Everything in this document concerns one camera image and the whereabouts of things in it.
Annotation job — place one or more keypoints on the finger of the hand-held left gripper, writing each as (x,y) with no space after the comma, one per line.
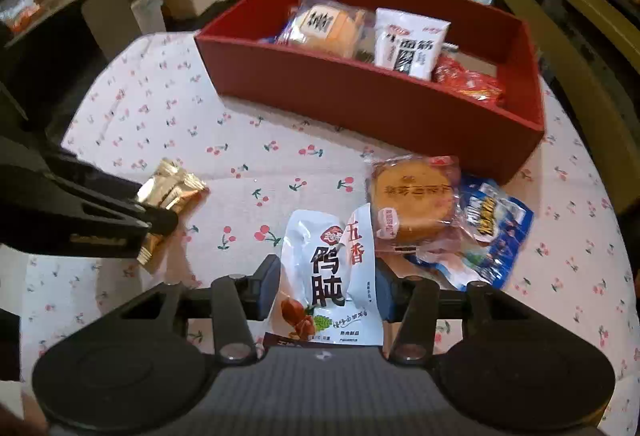
(100,176)
(150,222)

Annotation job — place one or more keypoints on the gold foil packet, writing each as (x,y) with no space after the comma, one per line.
(170,196)

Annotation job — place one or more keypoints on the red cardboard box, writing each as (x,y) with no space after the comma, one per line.
(375,106)

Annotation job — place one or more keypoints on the white packet with black print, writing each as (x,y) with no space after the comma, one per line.
(407,44)

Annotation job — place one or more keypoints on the steamed cake packet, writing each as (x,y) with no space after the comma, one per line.
(325,24)

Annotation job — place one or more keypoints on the wooden furniture frame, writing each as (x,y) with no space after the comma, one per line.
(575,46)

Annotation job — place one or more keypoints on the blue printed snack packet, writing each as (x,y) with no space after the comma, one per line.
(492,221)

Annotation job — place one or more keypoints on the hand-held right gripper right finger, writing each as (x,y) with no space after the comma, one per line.
(385,291)

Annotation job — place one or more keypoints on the brown cake clear packet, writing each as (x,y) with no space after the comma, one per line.
(412,196)

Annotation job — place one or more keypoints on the cherry print tablecloth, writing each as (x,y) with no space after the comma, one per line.
(200,136)

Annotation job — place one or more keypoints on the white packet with chestnut picture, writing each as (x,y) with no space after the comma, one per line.
(325,276)

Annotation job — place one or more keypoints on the red snack packet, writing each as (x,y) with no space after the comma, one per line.
(467,84)

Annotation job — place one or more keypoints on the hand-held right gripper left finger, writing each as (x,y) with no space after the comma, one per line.
(267,288)

